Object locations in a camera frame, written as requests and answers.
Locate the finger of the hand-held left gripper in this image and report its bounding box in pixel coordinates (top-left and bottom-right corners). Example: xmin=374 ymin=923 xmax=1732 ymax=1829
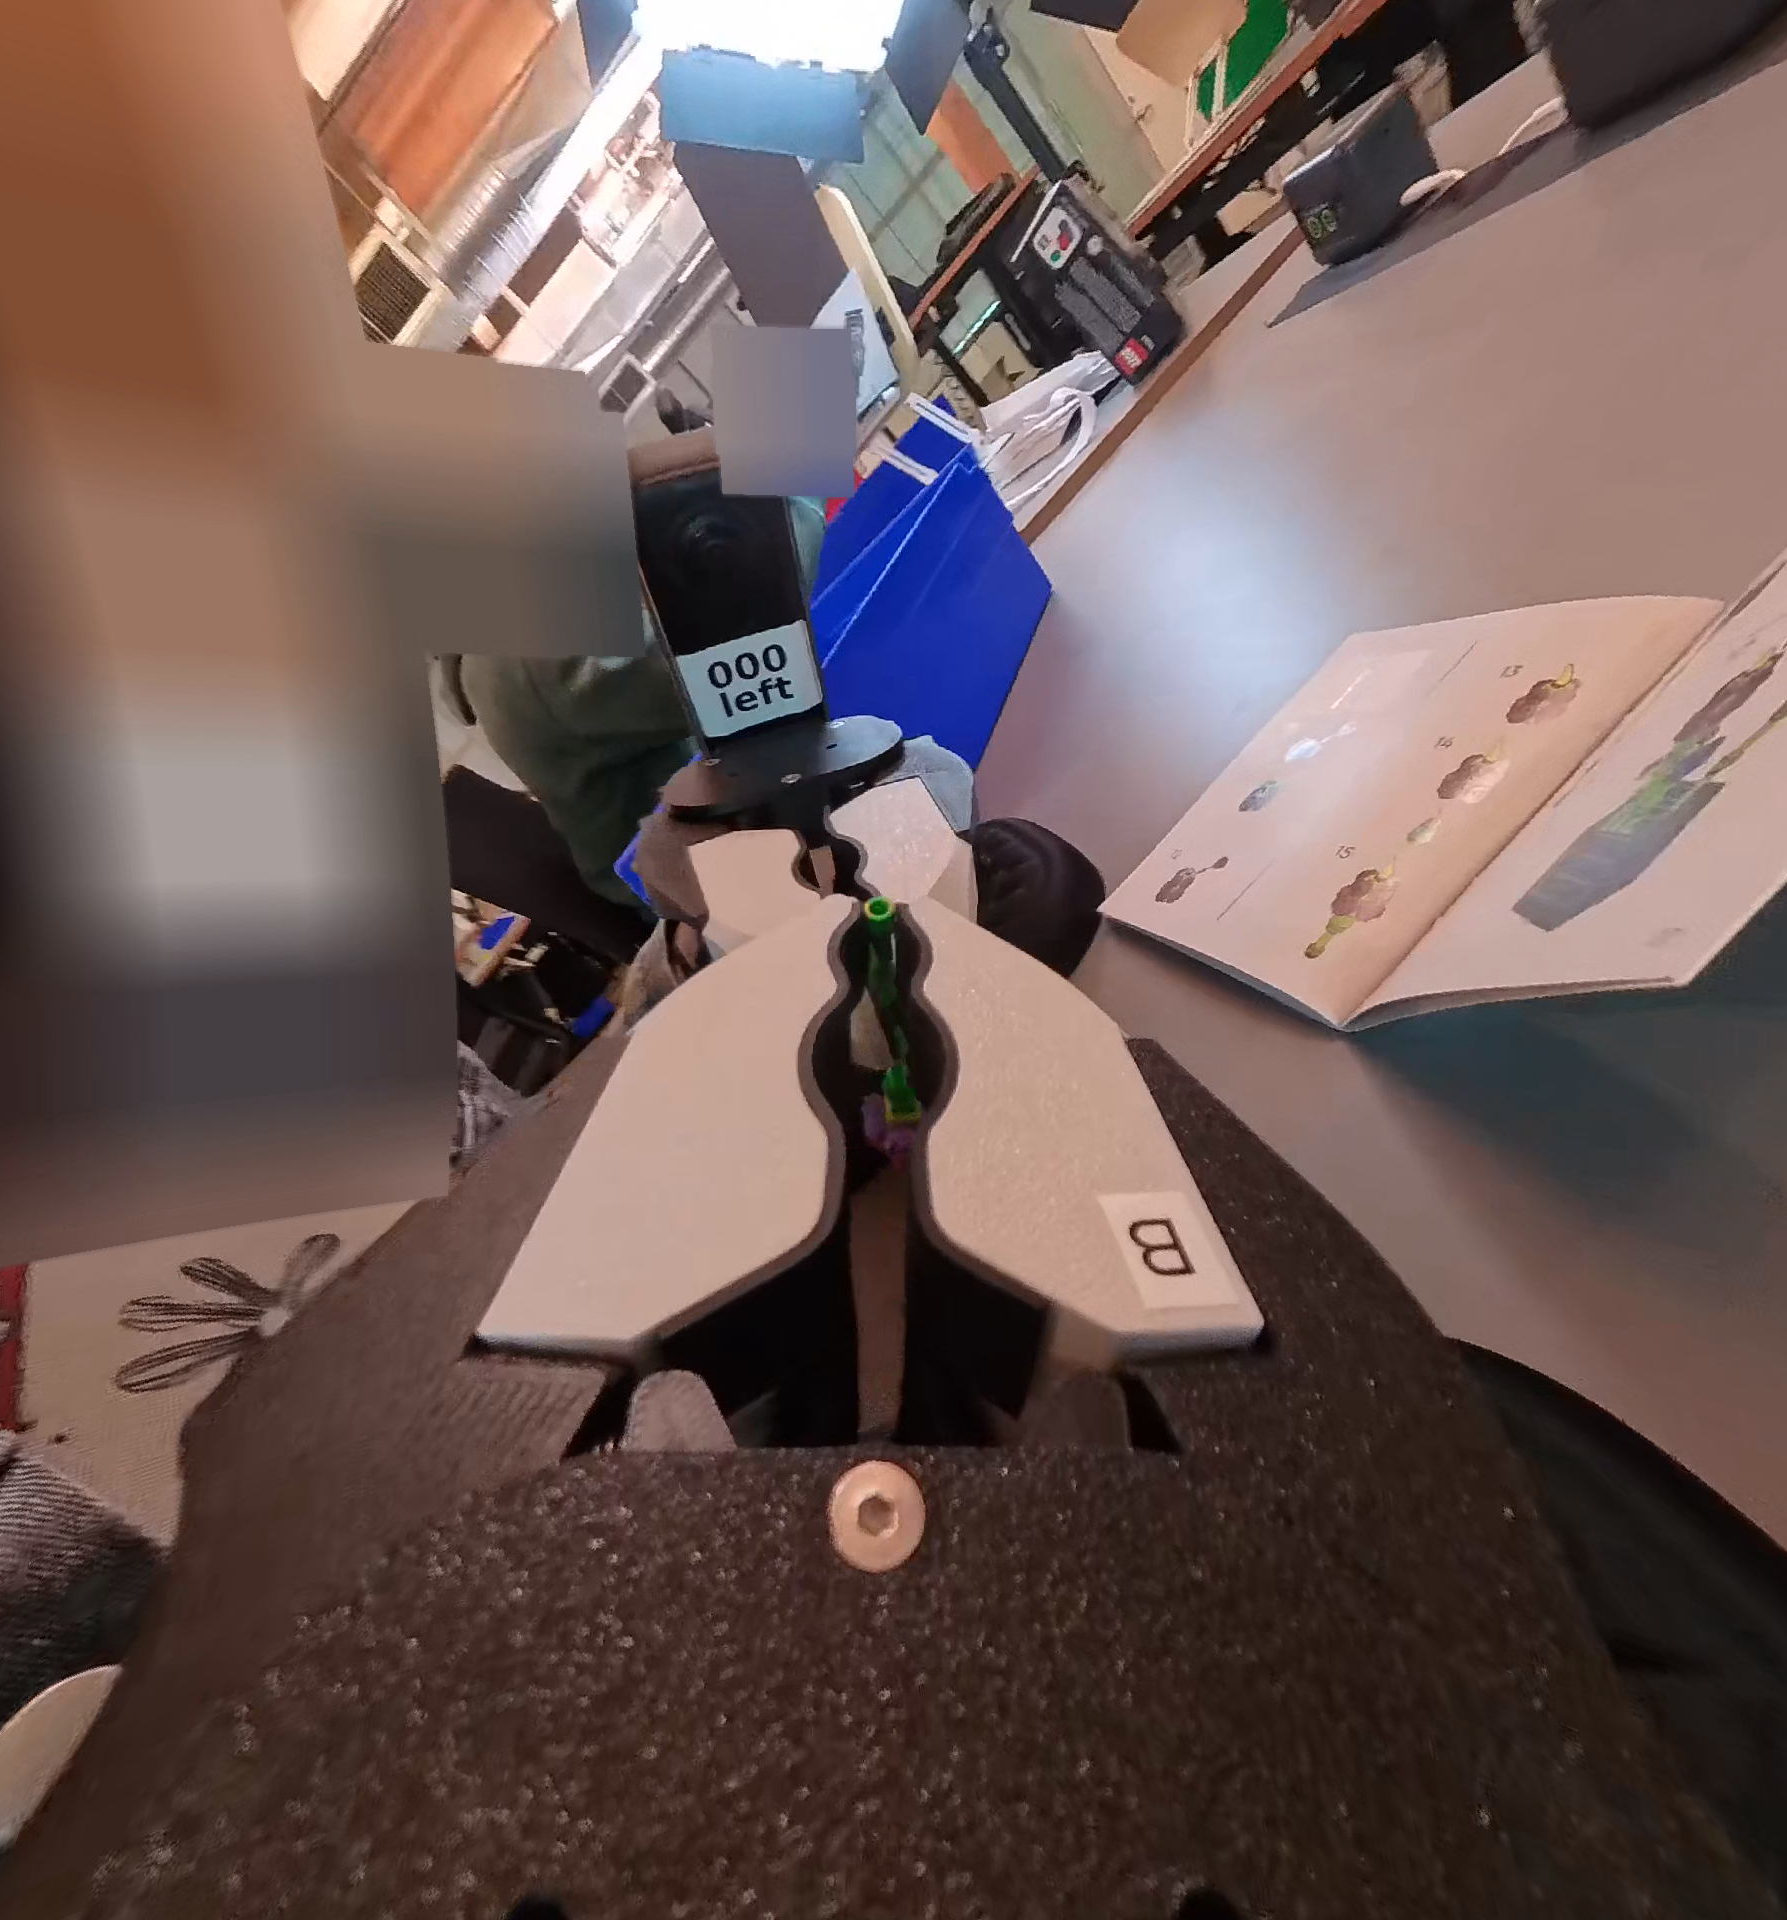
xmin=683 ymin=825 xmax=839 ymax=956
xmin=830 ymin=743 xmax=980 ymax=919

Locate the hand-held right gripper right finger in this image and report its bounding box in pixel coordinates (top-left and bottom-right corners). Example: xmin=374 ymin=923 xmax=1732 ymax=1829
xmin=913 ymin=903 xmax=1268 ymax=1370

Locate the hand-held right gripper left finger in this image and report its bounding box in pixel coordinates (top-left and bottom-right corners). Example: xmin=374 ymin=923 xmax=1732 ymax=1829
xmin=474 ymin=893 xmax=855 ymax=1360

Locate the green toy stem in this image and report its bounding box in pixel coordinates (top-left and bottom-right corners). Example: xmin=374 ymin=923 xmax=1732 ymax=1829
xmin=860 ymin=895 xmax=924 ymax=1120

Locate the grey desk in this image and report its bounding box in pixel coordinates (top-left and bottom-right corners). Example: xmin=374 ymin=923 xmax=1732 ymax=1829
xmin=968 ymin=30 xmax=1787 ymax=1613

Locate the dark desk mat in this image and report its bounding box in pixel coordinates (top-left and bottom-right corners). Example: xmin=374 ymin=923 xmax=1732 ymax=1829
xmin=1264 ymin=141 xmax=1585 ymax=331

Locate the black rounded object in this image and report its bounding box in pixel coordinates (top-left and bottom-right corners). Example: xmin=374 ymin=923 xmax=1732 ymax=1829
xmin=965 ymin=817 xmax=1108 ymax=983

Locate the blue paper bag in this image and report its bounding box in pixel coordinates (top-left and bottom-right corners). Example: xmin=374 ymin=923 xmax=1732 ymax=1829
xmin=860 ymin=392 xmax=989 ymax=486
xmin=809 ymin=454 xmax=1055 ymax=770

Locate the black office chair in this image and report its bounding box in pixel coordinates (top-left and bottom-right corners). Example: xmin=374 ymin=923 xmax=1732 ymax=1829
xmin=443 ymin=766 xmax=658 ymax=1042

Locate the white paper bag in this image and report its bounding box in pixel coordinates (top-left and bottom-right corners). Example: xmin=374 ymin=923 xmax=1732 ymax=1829
xmin=971 ymin=351 xmax=1122 ymax=531

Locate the studio light panel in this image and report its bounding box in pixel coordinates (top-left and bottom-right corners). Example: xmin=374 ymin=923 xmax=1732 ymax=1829
xmin=579 ymin=0 xmax=973 ymax=326

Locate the black equipment case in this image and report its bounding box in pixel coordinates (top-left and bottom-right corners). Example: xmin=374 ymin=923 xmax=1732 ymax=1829
xmin=971 ymin=177 xmax=1191 ymax=387

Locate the open instruction booklet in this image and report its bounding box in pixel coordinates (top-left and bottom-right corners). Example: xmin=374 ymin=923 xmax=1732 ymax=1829
xmin=1099 ymin=487 xmax=1787 ymax=1032

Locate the white floral shirt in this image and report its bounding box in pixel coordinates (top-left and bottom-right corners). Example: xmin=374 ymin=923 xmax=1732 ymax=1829
xmin=0 ymin=1212 xmax=436 ymax=1548

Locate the grey denim jacket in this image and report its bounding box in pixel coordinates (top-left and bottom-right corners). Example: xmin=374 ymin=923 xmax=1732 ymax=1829
xmin=0 ymin=1402 xmax=167 ymax=1854

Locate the black box with green stickers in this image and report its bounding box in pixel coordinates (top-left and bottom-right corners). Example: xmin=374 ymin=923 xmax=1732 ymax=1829
xmin=1280 ymin=81 xmax=1444 ymax=270

